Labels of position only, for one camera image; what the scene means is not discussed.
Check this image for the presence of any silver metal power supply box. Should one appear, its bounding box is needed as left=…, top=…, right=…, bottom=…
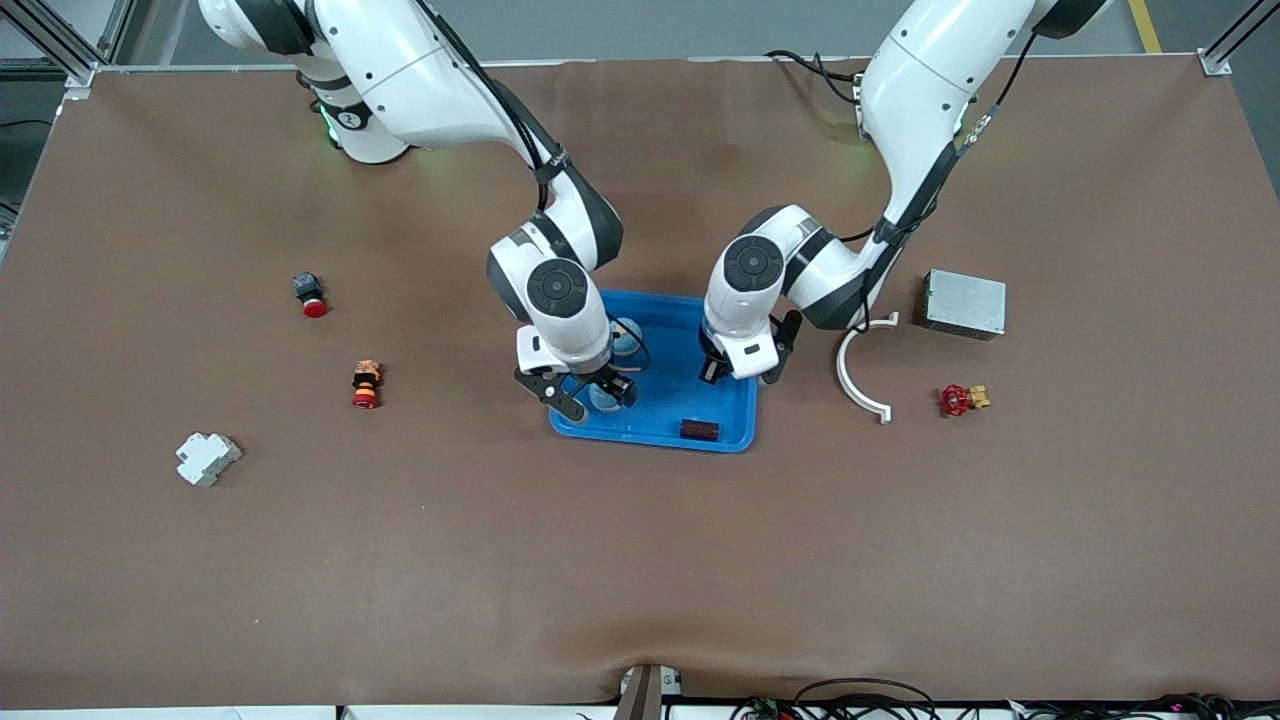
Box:
left=922, top=269, right=1008, bottom=341

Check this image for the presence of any blue plastic tray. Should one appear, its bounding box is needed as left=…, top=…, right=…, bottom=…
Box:
left=548, top=290, right=761, bottom=454

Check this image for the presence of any black cable bundle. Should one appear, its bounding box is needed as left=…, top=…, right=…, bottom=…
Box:
left=1000, top=693, right=1280, bottom=720

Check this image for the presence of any white circuit breaker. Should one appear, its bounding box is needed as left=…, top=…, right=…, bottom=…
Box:
left=176, top=432, right=243, bottom=488

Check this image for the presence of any white curved pipe clamp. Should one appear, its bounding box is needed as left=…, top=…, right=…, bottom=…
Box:
left=836, top=312, right=900, bottom=425

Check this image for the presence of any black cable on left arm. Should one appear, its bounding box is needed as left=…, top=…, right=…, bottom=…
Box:
left=840, top=30, right=1041, bottom=333

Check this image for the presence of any black cable at arm base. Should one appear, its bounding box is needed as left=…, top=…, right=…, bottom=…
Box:
left=765, top=50, right=863, bottom=101

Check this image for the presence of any black cable loop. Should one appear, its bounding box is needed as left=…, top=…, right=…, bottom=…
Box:
left=795, top=678, right=941, bottom=720

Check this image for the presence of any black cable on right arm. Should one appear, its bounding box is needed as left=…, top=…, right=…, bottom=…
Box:
left=415, top=0, right=571, bottom=211

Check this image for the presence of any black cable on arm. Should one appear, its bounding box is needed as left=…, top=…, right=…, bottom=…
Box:
left=840, top=30, right=1041, bottom=333
left=415, top=0, right=571, bottom=211

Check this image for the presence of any grey metal table bracket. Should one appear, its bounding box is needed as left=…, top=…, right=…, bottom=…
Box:
left=615, top=665, right=686, bottom=720

